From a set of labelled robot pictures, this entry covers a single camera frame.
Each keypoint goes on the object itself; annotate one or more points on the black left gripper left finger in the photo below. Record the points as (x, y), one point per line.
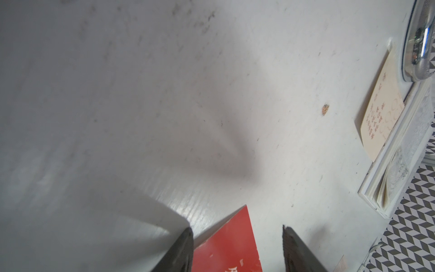
(179, 258)

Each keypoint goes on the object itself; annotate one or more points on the chrome wire cup stand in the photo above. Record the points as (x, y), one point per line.
(418, 60)

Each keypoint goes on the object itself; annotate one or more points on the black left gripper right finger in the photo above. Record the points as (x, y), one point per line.
(297, 256)

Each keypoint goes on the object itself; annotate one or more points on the beige calendar card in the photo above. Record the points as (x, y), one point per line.
(383, 111)

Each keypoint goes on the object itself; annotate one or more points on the pale pink card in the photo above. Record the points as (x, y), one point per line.
(342, 265)

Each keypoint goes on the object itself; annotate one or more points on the red square card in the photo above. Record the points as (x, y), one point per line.
(232, 248)

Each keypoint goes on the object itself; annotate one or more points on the white photo album bicycle cover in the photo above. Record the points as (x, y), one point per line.
(403, 152)

